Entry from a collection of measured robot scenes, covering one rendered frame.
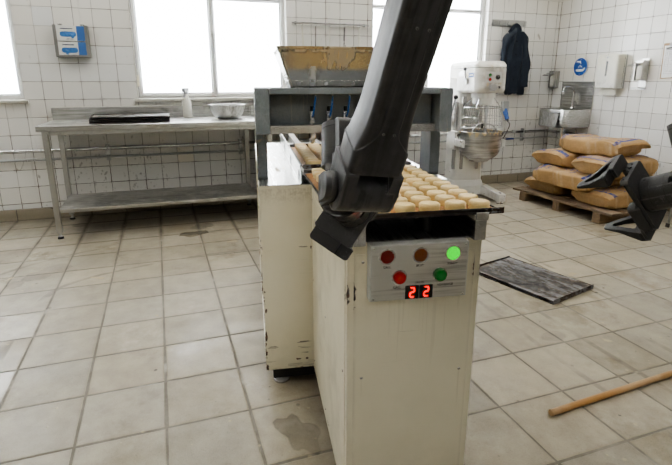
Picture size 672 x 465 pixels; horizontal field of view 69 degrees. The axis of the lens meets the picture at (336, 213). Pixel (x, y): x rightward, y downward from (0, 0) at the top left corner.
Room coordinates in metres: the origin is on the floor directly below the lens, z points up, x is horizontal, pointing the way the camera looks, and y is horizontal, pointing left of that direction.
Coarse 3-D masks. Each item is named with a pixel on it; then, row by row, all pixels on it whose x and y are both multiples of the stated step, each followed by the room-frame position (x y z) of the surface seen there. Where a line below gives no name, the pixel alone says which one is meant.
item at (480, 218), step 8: (448, 216) 1.26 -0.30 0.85; (456, 216) 1.21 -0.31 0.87; (464, 216) 1.16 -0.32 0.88; (472, 216) 1.12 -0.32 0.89; (480, 216) 1.10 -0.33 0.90; (488, 216) 1.10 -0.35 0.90; (456, 224) 1.20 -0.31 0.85; (464, 224) 1.16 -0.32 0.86; (472, 224) 1.12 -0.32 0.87; (480, 224) 1.10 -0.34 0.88; (464, 232) 1.15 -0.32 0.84; (472, 232) 1.11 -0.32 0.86; (480, 232) 1.10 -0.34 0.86
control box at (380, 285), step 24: (408, 240) 1.10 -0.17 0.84; (432, 240) 1.10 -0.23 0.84; (456, 240) 1.10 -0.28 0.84; (384, 264) 1.06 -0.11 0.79; (408, 264) 1.07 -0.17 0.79; (432, 264) 1.08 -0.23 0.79; (456, 264) 1.09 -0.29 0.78; (384, 288) 1.06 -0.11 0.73; (408, 288) 1.07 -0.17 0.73; (432, 288) 1.08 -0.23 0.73; (456, 288) 1.09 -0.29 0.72
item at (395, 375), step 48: (384, 240) 1.10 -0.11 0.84; (480, 240) 1.14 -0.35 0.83; (336, 288) 1.21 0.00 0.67; (336, 336) 1.21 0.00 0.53; (384, 336) 1.09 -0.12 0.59; (432, 336) 1.12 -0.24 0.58; (336, 384) 1.21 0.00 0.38; (384, 384) 1.10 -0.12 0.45; (432, 384) 1.12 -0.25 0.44; (336, 432) 1.21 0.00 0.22; (384, 432) 1.10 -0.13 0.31; (432, 432) 1.12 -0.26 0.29
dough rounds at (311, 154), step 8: (296, 144) 2.27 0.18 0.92; (304, 144) 2.28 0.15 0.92; (312, 144) 2.26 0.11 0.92; (296, 152) 2.14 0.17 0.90; (304, 152) 1.99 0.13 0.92; (312, 152) 2.01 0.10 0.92; (320, 152) 2.00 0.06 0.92; (304, 160) 1.88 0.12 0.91; (312, 160) 1.79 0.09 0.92; (320, 160) 1.89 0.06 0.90
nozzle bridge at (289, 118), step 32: (256, 96) 1.73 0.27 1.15; (288, 96) 1.83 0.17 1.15; (320, 96) 1.85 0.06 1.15; (352, 96) 1.87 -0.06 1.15; (448, 96) 1.84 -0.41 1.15; (256, 128) 1.73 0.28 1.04; (288, 128) 1.78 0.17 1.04; (320, 128) 1.80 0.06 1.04; (416, 128) 1.86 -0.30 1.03; (448, 128) 1.85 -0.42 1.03
